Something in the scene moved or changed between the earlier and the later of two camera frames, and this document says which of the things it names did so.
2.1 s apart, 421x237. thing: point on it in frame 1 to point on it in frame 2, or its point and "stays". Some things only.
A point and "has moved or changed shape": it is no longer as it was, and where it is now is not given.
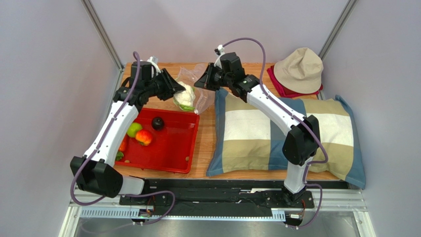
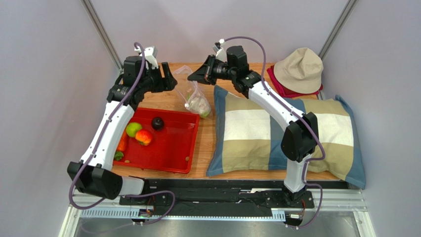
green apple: (133, 128) stays
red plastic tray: (174, 135) stays
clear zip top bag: (193, 98) has moved or changed shape
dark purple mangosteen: (157, 123) stays
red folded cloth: (285, 93) stays
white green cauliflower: (184, 99) to (199, 105)
